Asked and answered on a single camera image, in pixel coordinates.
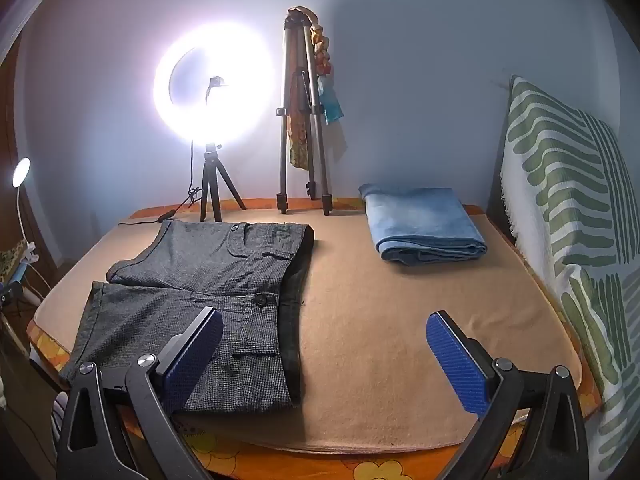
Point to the green white striped pillow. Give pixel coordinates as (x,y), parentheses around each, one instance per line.
(573,213)

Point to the small black tripod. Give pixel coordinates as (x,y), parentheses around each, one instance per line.
(212,169)

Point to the blue chair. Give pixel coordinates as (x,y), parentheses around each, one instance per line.
(13,290)

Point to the orange floral bed sheet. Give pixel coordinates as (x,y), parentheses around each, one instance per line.
(300,464)

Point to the tall grey tripod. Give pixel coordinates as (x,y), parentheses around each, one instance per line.
(318,180)

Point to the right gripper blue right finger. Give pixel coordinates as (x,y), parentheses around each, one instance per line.
(553,443)

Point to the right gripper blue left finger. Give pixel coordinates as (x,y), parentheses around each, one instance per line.
(92,439)

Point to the grey checked shorts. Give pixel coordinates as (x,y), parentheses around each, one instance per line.
(253,274)

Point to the colourful hanging fabric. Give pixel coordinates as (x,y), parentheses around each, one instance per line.
(296,125)

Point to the folded light blue jeans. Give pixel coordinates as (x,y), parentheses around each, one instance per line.
(415,226)

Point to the bright ring light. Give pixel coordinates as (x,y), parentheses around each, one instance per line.
(216,83)

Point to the leopard print cushion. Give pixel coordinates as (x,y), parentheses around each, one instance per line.
(10,260)

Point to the white clip desk lamp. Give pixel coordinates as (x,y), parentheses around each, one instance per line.
(20,174)

